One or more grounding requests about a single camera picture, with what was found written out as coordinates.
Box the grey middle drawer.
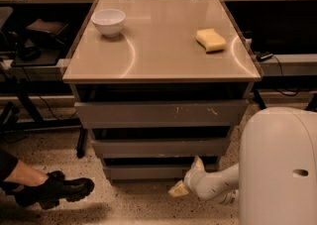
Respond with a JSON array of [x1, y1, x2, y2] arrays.
[[92, 138, 229, 159]]

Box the yellow sponge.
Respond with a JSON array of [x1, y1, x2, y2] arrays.
[[196, 29, 226, 53]]

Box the grey top drawer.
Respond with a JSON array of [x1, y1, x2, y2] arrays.
[[75, 99, 249, 129]]

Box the black left desk frame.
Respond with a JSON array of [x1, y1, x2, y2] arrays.
[[0, 77, 87, 159]]

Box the grey bottom drawer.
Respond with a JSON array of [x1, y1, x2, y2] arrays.
[[103, 165, 190, 180]]

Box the black power adapter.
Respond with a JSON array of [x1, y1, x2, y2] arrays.
[[256, 52, 273, 62]]

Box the black headphones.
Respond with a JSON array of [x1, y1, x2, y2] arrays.
[[18, 46, 41, 61]]

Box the grey drawer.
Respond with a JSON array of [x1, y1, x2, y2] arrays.
[[75, 99, 249, 129], [103, 165, 190, 180], [92, 138, 229, 159]]

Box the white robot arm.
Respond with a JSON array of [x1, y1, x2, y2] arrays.
[[169, 107, 317, 225]]

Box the brown box on shelf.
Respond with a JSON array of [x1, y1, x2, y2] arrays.
[[26, 19, 68, 41]]

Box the black table leg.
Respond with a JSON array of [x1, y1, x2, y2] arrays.
[[253, 89, 266, 110]]

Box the white ceramic bowl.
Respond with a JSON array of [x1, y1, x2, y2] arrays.
[[90, 9, 126, 37]]

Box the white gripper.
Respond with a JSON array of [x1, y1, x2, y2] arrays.
[[168, 156, 207, 199]]

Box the grey drawer cabinet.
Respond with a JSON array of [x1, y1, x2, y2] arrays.
[[63, 0, 262, 171]]

